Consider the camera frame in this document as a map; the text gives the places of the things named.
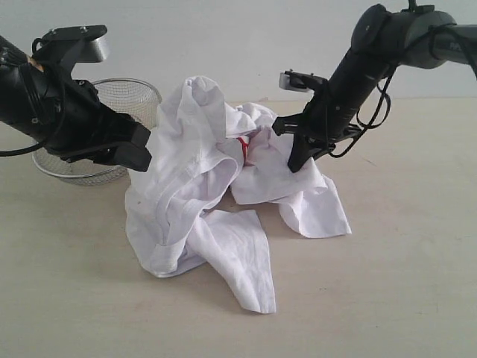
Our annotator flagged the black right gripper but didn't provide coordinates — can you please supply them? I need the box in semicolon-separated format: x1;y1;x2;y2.
272;90;361;173

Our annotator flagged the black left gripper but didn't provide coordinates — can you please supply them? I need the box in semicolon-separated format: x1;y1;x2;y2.
45;81;152;172

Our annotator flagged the white t-shirt red print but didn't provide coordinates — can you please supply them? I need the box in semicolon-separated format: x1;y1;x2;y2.
125;76;351;314

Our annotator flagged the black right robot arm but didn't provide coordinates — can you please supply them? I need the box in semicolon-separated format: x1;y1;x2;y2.
272;1;476;172

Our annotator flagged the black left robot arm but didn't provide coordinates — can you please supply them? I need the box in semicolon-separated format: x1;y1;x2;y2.
1;25;151;172

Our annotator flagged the metal wire mesh basket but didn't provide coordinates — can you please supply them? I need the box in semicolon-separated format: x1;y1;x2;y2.
32;78;162;186

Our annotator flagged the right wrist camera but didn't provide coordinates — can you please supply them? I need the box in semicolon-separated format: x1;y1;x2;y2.
279;69;327;92

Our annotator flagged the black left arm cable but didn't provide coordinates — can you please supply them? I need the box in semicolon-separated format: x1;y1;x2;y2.
0;139;42;157

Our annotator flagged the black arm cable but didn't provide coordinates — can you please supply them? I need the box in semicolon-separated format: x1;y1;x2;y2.
0;139;42;157
327;22;459;157

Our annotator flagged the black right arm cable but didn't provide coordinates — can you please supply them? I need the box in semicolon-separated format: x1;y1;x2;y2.
327;22;459;157

